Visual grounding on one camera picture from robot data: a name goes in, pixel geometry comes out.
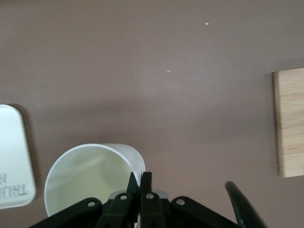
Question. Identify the bamboo cutting board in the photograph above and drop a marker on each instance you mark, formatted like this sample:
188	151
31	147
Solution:
292	123

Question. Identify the white plastic cup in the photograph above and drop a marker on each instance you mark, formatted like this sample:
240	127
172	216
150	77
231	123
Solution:
83	175

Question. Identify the white bear print tray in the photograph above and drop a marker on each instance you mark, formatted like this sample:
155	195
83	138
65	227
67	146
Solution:
12	152

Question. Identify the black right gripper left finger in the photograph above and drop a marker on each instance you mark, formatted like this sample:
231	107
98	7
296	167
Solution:
133	187

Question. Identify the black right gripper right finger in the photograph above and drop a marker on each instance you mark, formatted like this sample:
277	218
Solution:
146	185

